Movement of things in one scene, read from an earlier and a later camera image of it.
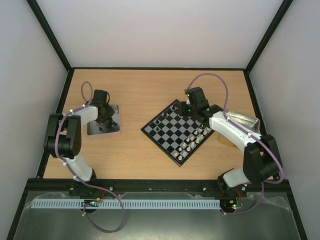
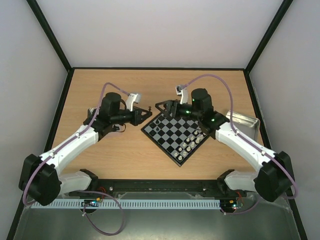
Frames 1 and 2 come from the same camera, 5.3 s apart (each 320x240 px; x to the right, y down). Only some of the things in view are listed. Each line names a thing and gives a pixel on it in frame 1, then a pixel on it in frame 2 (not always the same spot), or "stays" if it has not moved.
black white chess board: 178,136 stays
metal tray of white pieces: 252,122 stays
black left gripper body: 108,113 → 116,118
